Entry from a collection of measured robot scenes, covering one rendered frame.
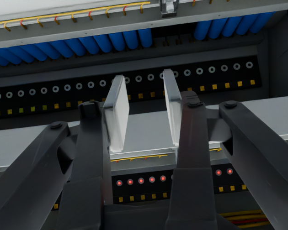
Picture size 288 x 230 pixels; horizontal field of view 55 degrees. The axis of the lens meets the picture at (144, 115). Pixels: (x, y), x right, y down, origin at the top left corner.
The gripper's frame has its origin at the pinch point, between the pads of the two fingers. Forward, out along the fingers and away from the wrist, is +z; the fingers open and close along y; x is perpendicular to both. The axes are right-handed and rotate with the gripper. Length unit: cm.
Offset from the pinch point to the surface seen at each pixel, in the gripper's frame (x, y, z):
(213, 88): -8.4, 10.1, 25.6
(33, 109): -8.2, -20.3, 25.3
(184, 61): -3.9, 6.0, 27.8
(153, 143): -9.1, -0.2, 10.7
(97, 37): 2.7, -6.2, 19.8
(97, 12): 5.9, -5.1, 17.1
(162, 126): -7.5, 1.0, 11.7
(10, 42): 3.8, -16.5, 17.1
